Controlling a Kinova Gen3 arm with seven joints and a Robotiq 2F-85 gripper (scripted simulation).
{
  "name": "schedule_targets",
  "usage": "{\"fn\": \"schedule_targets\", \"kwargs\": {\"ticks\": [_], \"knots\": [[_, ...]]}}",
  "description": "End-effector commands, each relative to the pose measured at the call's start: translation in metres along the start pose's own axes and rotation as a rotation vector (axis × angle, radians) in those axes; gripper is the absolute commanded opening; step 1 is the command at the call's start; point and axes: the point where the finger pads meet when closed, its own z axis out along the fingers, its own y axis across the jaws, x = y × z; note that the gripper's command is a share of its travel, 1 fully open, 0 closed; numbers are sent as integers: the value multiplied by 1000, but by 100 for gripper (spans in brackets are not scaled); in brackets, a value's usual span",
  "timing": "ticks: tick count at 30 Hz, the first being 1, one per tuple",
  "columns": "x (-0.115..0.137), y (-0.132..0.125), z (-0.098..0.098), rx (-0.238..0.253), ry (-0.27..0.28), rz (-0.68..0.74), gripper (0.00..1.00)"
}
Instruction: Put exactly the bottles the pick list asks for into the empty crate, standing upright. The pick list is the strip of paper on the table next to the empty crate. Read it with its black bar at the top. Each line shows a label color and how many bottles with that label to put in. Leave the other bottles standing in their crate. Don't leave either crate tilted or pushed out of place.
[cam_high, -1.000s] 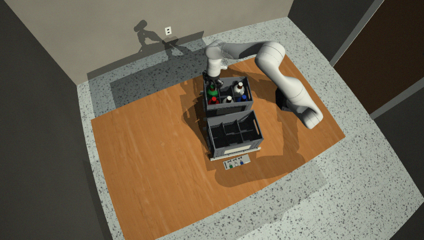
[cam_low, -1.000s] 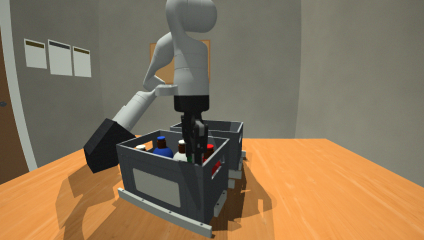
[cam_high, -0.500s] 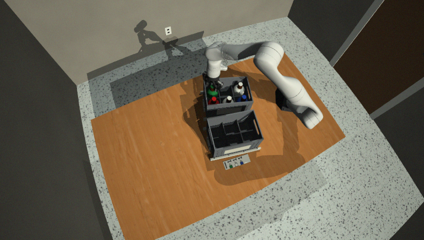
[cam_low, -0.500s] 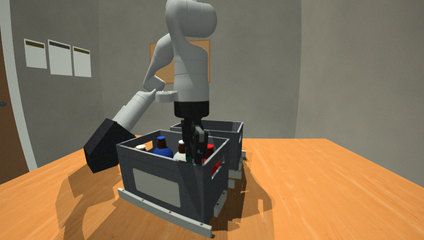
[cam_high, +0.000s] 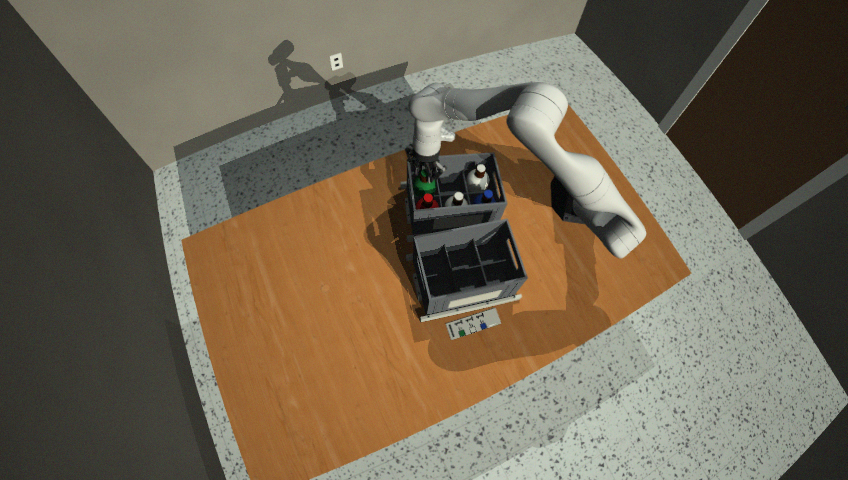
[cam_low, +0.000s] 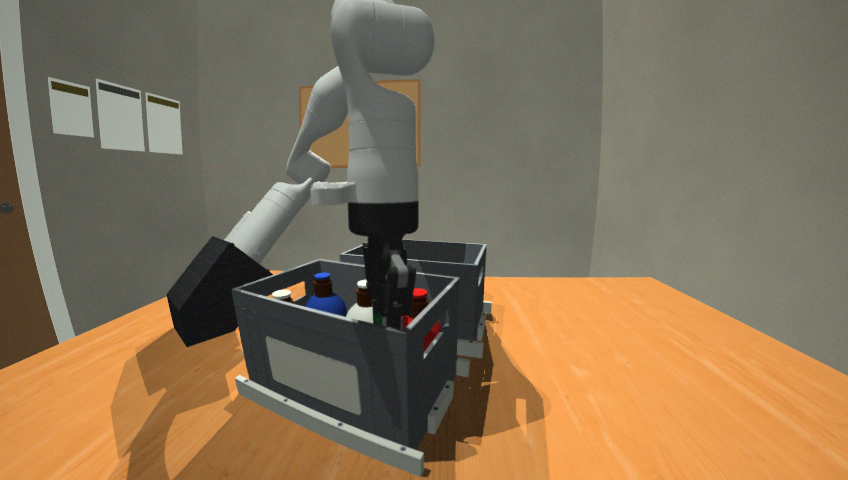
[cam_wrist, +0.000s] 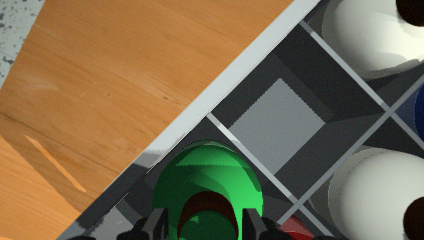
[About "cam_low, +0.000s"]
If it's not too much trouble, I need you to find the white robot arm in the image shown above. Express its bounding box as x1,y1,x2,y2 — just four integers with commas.
225,0,435,264

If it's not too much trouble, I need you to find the white bottle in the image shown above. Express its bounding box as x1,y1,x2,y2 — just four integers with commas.
272,290,294,304
346,280,374,323

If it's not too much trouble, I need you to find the red bottle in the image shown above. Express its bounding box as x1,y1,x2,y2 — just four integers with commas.
402,289,442,351

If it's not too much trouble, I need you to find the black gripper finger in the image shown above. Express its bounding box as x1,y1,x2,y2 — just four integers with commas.
362,242,380,323
368,249,416,330

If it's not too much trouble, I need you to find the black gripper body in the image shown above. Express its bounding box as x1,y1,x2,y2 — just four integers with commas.
348,201,419,284

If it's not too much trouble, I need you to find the dark grey plastic crate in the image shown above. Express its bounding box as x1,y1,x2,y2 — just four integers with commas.
239,259,460,450
402,239,487,341

